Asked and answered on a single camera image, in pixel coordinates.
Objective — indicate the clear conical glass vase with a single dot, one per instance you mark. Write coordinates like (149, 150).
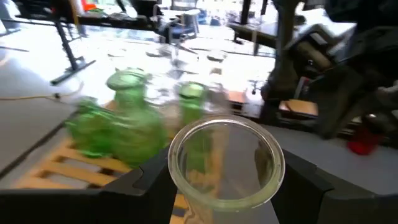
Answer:
(168, 77)

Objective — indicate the red tray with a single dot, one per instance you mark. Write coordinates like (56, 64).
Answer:
(88, 5)

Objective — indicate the clear ribbed glass vase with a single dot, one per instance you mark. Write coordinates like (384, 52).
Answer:
(219, 102)

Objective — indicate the red bag-shaped glass vase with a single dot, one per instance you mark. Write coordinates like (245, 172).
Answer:
(363, 143)

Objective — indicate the wooden slatted shelf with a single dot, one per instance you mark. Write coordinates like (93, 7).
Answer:
(62, 174)

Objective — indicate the round green glass bottle vase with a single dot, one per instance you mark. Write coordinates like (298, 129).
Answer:
(136, 140)

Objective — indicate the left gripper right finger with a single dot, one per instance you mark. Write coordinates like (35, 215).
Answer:
(298, 193)

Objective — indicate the black floor stand leg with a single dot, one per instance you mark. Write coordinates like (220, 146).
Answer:
(66, 46)

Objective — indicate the office chair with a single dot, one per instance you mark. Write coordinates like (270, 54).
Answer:
(183, 25)

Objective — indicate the squat green ribbed glass vase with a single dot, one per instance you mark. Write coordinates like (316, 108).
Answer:
(90, 130)

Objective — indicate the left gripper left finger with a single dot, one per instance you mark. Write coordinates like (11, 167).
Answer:
(155, 193)

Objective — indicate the wooden side board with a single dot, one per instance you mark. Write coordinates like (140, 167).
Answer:
(300, 107)

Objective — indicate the slim green glass vase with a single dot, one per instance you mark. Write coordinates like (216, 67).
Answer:
(191, 105)

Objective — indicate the black workbench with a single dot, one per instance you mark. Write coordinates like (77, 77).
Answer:
(109, 21)

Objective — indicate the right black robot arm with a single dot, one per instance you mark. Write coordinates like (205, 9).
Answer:
(367, 93)

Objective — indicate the clear wide-mouth glass vase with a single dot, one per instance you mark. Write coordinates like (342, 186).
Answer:
(217, 56)

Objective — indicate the tall clear glass carafe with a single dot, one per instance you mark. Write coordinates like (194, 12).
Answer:
(227, 206)

